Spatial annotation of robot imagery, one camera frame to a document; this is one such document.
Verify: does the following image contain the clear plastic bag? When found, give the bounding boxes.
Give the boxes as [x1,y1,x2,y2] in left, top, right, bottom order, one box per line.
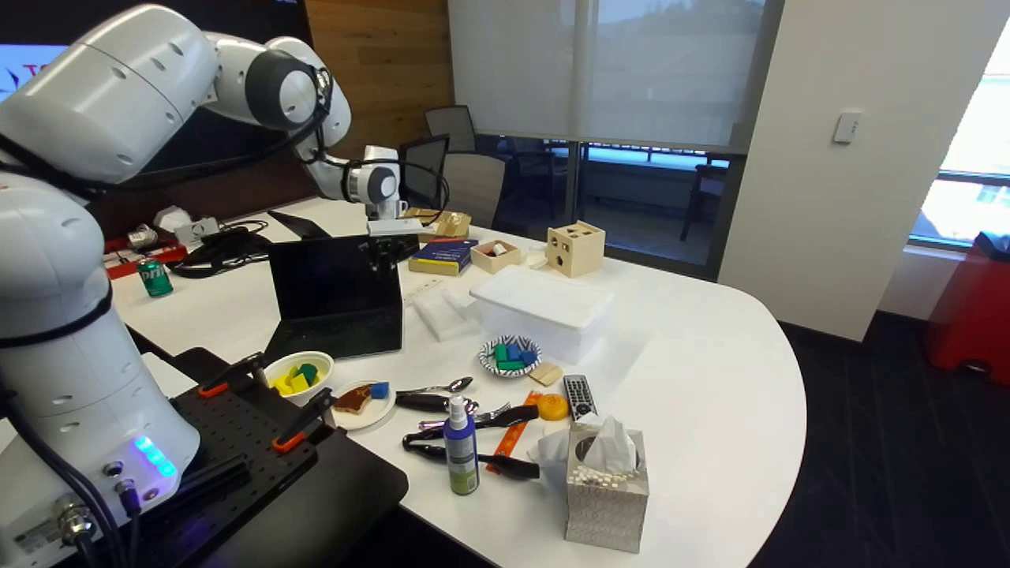
[406,280,483,345]

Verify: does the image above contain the small bowl with blue pieces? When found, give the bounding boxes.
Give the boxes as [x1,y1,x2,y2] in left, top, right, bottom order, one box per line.
[475,335,542,381]

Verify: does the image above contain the wall screen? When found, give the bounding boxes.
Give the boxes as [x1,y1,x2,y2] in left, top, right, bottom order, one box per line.
[0,42,75,103]

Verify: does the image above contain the blue book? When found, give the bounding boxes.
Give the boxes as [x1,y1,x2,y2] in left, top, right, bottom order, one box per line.
[403,237,475,280]

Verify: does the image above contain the red tool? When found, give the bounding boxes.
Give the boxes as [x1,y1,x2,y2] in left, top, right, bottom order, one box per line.
[101,240,195,283]

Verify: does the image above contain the white box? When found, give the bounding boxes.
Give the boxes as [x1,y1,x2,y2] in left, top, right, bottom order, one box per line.
[468,264,618,369]

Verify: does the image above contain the wide window roller blind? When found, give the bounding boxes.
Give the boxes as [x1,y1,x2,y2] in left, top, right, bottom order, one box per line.
[570,0,784,158]

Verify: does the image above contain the black base mat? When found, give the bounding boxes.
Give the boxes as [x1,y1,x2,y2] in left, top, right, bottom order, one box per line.
[122,345,412,568]

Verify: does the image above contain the orange disc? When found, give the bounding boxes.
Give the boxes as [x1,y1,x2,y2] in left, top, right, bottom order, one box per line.
[525,387,570,427]

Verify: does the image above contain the small wooden tray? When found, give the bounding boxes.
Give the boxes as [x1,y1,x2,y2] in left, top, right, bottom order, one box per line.
[470,237,527,275]

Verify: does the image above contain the dark chair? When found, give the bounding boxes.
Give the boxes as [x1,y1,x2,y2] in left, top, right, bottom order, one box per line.
[424,100,481,158]

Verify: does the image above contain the wooden cube with holes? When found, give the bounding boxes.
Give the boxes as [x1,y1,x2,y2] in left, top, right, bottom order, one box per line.
[542,218,609,280]

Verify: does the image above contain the white light switch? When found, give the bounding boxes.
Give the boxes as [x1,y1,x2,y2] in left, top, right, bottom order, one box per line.
[829,109,865,150]

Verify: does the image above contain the brown block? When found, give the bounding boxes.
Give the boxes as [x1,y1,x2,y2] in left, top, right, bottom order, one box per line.
[334,385,375,417]

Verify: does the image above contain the green can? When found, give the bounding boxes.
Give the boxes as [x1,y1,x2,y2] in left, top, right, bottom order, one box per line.
[134,256,176,302]

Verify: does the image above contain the grey tissue box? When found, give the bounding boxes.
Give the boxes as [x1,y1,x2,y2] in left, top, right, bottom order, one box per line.
[562,415,653,557]

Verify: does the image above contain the white plate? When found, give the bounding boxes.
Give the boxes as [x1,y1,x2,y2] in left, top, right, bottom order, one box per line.
[327,378,399,437]

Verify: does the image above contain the small bottle with blue cap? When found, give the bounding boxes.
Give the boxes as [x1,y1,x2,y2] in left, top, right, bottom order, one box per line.
[438,394,483,498]

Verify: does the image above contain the black cable bundle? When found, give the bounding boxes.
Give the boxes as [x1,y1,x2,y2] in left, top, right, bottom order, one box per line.
[169,221,274,280]

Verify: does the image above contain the tan square block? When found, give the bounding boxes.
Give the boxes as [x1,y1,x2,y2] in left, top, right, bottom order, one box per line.
[527,359,568,390]

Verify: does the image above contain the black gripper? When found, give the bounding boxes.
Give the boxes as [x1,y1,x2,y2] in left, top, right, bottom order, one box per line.
[370,232,424,320]

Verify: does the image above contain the narrow window roller blind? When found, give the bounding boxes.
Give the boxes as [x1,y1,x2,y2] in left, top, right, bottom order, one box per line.
[444,0,580,145]

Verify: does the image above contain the black clamp with orange tip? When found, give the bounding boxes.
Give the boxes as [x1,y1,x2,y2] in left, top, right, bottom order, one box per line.
[268,385,338,457]
[195,354,268,403]

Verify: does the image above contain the black pliers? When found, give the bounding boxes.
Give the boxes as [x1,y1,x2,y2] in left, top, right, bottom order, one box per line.
[399,401,547,485]

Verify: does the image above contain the black laptop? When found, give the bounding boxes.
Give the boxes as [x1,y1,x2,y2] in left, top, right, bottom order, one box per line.
[260,232,424,362]

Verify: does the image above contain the orange handled tool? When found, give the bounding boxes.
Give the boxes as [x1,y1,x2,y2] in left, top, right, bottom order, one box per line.
[487,417,529,467]

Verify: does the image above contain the red bin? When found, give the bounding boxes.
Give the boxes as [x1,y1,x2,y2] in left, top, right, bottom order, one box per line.
[921,232,1010,387]

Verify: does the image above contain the black remote control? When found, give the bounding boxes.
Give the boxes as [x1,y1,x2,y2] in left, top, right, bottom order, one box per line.
[557,373,601,424]

